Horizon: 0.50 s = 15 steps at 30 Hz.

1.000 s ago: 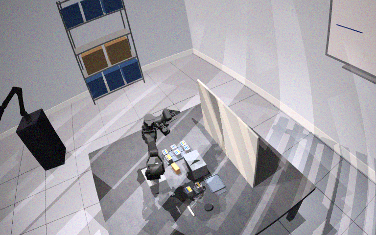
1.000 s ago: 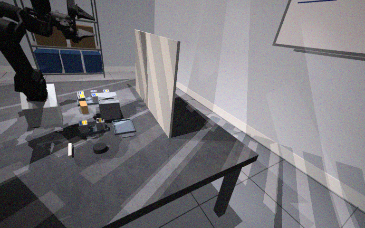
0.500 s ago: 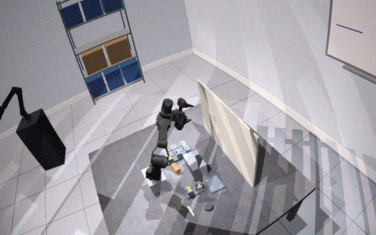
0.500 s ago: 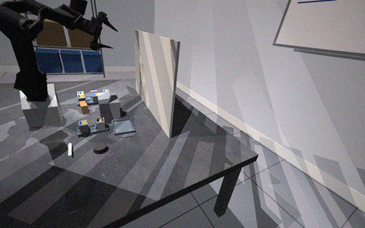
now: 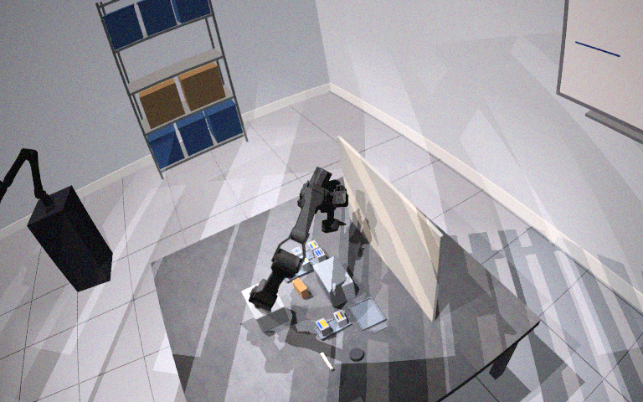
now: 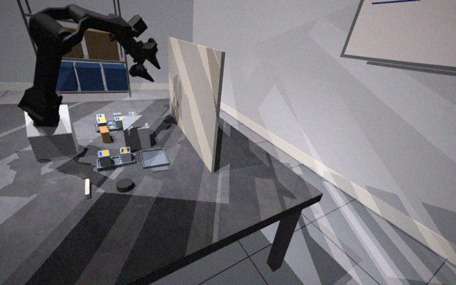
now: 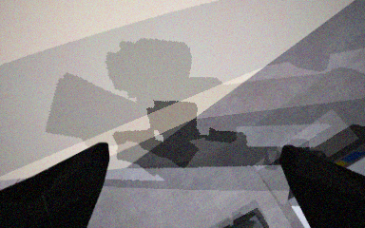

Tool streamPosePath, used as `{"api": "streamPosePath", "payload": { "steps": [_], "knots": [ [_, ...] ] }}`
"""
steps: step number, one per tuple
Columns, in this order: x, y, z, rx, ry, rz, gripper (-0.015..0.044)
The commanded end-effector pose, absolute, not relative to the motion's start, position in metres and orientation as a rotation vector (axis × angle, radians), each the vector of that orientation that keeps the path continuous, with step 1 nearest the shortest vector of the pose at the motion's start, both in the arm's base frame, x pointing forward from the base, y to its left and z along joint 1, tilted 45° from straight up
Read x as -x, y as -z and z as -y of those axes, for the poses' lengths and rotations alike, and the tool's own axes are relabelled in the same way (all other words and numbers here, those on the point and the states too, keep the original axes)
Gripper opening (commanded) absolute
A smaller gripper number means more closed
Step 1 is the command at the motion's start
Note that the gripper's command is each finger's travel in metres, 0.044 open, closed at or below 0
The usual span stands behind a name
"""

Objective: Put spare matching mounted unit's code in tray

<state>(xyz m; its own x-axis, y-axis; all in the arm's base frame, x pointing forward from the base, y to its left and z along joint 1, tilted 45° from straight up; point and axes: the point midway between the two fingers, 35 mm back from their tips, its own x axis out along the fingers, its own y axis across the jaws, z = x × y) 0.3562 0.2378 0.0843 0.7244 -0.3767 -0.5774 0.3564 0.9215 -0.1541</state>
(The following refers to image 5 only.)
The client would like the orange box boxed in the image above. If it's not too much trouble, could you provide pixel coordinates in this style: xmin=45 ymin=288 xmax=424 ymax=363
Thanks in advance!
xmin=292 ymin=278 xmax=309 ymax=300

